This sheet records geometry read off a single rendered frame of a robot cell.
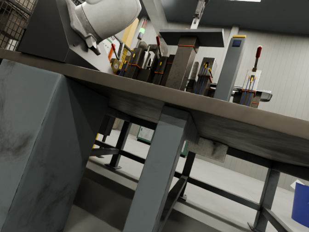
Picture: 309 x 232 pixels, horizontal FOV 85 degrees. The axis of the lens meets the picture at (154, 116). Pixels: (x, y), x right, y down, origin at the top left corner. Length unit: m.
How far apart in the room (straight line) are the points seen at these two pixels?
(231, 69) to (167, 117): 0.53
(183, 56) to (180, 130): 0.62
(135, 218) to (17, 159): 0.41
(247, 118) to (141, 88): 0.27
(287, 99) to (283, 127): 8.56
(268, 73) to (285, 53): 1.12
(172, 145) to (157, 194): 0.13
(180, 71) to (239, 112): 0.60
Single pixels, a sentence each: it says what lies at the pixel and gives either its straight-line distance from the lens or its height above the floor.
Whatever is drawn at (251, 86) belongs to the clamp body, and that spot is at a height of 0.96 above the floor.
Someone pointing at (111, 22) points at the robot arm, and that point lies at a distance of 0.80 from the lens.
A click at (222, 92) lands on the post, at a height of 0.85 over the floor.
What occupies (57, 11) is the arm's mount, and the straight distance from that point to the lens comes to 0.78.
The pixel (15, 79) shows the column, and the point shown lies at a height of 0.60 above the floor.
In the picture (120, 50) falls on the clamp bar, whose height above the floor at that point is 1.14.
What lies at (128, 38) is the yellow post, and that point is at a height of 1.65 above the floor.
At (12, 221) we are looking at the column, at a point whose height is 0.18.
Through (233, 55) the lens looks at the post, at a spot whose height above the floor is 1.04.
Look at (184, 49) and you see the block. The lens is 1.04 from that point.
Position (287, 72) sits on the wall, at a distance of 9.38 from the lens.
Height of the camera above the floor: 0.58
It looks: 5 degrees up
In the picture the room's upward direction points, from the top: 18 degrees clockwise
